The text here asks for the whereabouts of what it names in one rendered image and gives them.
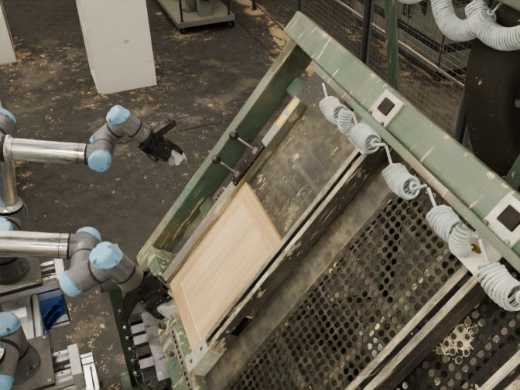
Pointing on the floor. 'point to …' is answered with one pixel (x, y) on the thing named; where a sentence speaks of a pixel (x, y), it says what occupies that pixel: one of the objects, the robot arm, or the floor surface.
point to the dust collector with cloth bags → (197, 12)
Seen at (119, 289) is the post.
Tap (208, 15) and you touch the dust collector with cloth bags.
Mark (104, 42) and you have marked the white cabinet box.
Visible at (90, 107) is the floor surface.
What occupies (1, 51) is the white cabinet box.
